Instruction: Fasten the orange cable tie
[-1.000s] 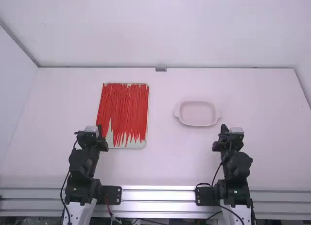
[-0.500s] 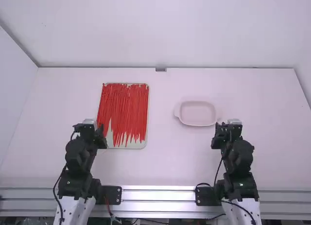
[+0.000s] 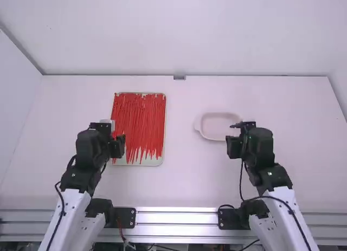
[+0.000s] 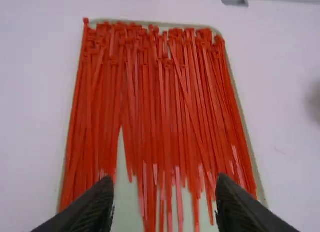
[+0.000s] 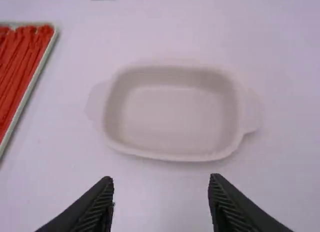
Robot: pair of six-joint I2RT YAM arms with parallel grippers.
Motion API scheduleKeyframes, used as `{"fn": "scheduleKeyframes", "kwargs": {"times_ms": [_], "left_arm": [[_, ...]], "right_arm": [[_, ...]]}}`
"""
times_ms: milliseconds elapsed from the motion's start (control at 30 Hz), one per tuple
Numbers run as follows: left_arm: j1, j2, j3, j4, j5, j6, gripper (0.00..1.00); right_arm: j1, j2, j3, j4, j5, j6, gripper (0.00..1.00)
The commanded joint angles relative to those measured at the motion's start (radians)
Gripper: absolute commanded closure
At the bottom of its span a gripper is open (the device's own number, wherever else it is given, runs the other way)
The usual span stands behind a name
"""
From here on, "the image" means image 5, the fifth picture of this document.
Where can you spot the pale tray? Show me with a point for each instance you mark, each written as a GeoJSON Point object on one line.
{"type": "Point", "coordinates": [40, 66]}

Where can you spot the white dish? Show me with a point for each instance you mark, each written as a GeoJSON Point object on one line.
{"type": "Point", "coordinates": [175, 111]}

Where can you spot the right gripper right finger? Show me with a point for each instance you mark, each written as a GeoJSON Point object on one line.
{"type": "Point", "coordinates": [230, 212]}

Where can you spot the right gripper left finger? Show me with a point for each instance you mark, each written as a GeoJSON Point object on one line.
{"type": "Point", "coordinates": [97, 209]}

